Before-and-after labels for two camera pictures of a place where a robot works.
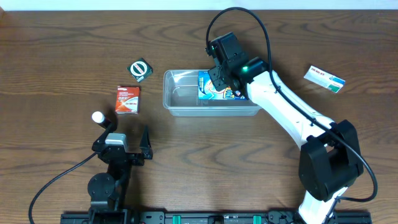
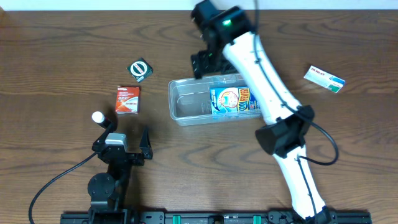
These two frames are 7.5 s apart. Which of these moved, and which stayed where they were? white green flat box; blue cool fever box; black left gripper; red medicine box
Moved: blue cool fever box
Stayed: black left gripper; red medicine box; white green flat box
